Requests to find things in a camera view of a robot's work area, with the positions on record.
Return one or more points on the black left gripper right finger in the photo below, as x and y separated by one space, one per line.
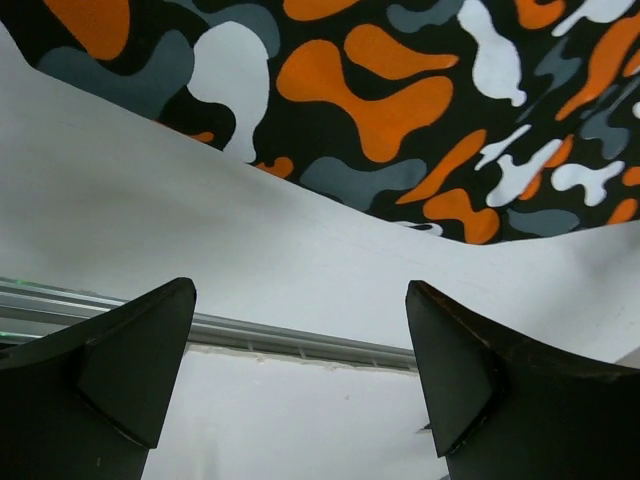
503 405

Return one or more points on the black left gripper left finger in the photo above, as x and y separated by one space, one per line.
90 401

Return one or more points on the orange camouflage shorts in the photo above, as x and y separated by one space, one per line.
476 121

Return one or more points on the aluminium table rail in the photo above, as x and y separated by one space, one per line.
29 311

